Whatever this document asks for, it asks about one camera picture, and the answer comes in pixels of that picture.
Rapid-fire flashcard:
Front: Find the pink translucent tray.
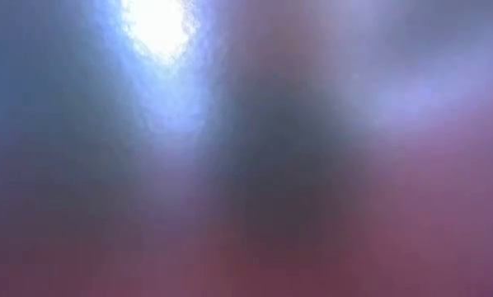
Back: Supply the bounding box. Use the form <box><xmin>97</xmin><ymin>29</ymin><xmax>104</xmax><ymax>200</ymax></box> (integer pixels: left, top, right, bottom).
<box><xmin>0</xmin><ymin>0</ymin><xmax>493</xmax><ymax>297</ymax></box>

